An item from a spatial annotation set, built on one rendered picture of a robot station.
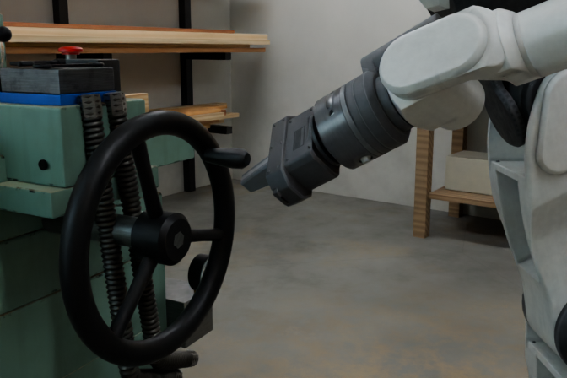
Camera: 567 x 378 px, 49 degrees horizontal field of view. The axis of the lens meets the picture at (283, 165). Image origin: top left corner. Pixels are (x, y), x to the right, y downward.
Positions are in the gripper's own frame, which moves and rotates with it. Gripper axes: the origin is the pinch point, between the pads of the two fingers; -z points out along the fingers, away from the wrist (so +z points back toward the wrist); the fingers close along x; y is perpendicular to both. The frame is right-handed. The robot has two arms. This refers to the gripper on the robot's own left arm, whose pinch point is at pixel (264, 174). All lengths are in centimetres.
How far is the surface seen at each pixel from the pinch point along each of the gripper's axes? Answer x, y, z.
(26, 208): -9.1, 18.0, -18.3
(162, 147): 17.2, 1.7, -21.9
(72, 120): -2.1, 20.4, -10.0
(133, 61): 275, -67, -207
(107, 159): -10.1, 17.9, -3.6
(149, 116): -2.7, 15.9, -2.1
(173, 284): 8.0, -17.0, -37.0
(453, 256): 143, -203, -69
